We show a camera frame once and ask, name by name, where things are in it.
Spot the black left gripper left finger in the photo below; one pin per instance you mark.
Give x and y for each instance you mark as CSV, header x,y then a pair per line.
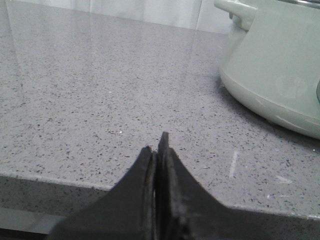
x,y
124,213

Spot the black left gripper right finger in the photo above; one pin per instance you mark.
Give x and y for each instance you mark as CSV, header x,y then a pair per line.
x,y
186,211

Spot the pale green electric cooking pot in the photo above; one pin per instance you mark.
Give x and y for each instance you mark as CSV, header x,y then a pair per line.
x,y
271,63

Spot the white curtain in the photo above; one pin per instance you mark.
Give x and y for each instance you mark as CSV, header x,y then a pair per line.
x,y
199,15

